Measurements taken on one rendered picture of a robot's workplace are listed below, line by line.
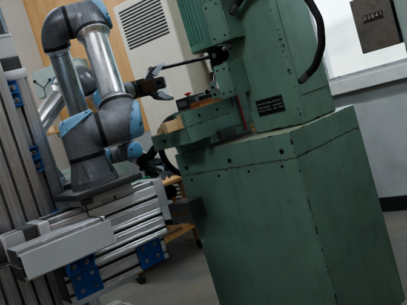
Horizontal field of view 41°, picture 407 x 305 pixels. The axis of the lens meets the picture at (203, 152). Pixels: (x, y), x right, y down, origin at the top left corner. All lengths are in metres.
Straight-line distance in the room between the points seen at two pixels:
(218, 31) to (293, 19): 0.26
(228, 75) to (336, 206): 0.59
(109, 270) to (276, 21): 0.98
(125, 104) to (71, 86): 0.31
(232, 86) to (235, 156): 0.25
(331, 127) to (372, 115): 1.42
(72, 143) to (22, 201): 0.26
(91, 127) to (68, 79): 0.32
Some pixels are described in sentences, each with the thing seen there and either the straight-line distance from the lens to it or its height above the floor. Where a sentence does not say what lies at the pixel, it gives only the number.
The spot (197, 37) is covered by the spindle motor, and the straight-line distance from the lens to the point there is 2.16.
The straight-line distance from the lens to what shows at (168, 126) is 1.95.
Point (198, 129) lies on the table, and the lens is 2.00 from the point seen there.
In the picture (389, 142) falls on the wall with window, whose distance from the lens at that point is 3.41.
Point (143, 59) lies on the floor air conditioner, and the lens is 3.97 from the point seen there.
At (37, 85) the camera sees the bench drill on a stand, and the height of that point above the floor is 1.47.
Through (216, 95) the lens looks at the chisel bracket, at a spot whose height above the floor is 0.98.
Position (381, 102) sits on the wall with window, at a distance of 3.37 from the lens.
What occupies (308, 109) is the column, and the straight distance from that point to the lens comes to 1.92.
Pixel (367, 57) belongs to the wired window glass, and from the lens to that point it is 3.44.
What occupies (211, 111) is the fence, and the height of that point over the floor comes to 0.93.
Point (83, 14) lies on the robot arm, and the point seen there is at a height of 1.37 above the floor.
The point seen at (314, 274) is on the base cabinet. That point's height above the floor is 0.30.
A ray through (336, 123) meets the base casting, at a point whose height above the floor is 0.76.
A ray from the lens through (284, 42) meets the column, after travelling 1.90.
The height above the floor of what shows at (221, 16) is 1.23.
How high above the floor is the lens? 0.98
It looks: 5 degrees down
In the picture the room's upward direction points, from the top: 17 degrees counter-clockwise
